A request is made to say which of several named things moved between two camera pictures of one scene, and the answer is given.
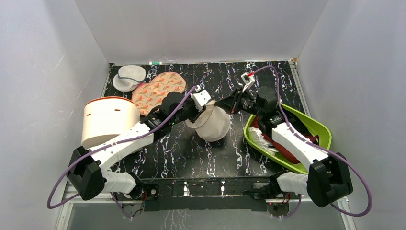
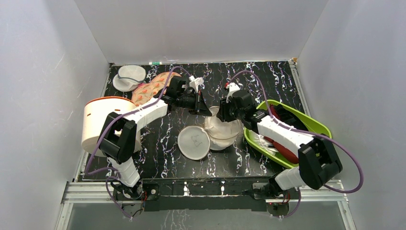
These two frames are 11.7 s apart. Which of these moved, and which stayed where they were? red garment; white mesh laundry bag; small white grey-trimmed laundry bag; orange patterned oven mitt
Moved: white mesh laundry bag
Stayed: red garment; orange patterned oven mitt; small white grey-trimmed laundry bag
